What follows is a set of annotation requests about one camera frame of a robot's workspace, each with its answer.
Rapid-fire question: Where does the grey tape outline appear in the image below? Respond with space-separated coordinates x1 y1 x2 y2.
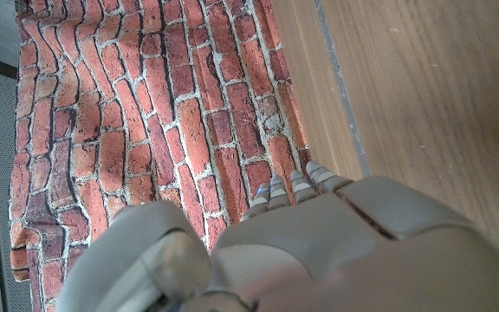
312 0 372 178

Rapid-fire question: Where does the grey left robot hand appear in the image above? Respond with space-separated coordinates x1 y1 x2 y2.
54 159 499 312

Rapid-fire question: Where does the red brick print backdrop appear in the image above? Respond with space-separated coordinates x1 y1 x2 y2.
9 0 314 312

